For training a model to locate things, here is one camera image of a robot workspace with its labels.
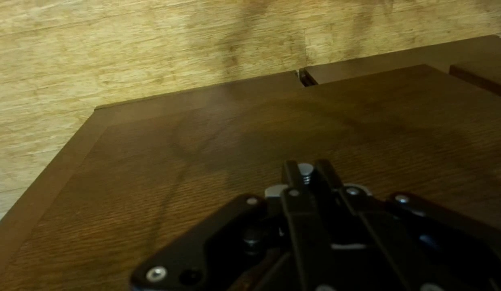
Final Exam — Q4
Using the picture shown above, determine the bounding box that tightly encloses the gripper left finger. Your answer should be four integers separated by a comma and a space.
130, 160, 330, 291

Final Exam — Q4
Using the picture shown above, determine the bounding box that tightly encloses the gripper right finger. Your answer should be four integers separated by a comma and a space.
314, 158, 501, 291

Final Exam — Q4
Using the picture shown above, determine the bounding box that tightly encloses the silver drawer handle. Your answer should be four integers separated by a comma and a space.
265, 162, 372, 199

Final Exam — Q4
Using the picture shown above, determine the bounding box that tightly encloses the brown wooden cabinet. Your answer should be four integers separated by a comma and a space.
0, 34, 501, 291

